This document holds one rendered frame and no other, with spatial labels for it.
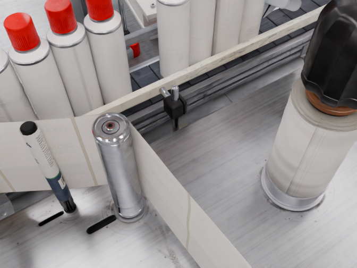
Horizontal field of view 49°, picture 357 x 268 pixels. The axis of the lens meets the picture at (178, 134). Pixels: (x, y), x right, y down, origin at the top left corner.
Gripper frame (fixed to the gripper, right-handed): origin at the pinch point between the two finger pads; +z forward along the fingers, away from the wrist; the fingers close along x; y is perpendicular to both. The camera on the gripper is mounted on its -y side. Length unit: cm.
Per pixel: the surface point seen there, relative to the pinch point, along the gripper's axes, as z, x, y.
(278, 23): 2.1, 7.2, 0.0
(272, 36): 2.8, 0.3, 4.8
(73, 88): 16.4, -33.8, 2.3
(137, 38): 10.1, -22.2, -2.6
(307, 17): -1.9, 7.3, 4.7
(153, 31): 8.5, -19.7, -2.6
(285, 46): 3.9, 4.6, 5.8
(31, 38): 8.8, -41.6, 2.4
